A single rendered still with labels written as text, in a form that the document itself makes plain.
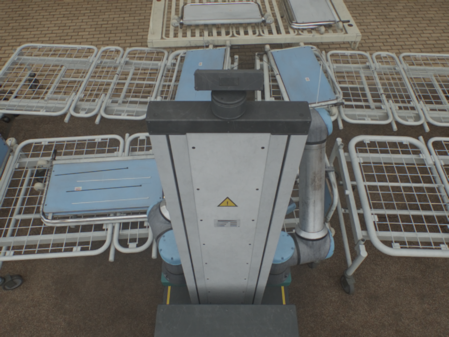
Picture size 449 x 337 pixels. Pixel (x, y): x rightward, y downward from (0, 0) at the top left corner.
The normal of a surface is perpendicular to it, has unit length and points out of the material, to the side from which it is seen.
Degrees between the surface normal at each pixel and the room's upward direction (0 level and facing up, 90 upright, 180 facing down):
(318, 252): 61
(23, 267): 0
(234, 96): 0
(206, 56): 7
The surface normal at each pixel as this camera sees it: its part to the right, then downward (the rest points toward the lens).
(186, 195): 0.00, 0.79
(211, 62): -0.13, -0.61
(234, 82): 0.00, 0.40
